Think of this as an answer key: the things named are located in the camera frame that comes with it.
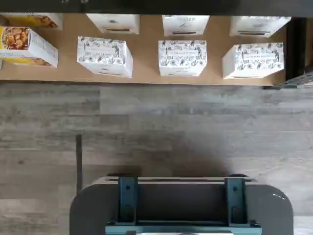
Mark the yellow granola box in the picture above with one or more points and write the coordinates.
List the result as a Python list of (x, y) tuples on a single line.
[(17, 39), (36, 20)]

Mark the white floral print carton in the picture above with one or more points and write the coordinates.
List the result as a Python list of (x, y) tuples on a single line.
[(259, 25), (112, 23), (102, 51), (185, 24), (182, 55), (256, 58)]

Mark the white patterned boxes group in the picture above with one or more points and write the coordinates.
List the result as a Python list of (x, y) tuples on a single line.
[(146, 61)]

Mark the black slotted upright post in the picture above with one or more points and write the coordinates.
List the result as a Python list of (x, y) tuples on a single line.
[(296, 49)]

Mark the dark rounded robot base platform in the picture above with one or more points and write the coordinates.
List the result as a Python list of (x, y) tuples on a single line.
[(93, 210)]

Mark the black metal shelf beam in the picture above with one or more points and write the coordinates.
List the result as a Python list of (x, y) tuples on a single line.
[(171, 6)]

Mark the thin dark pole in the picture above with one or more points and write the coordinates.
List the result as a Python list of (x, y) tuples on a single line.
[(78, 161)]

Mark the dark metal base bracket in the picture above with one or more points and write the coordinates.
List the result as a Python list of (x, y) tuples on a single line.
[(126, 203), (236, 203)]

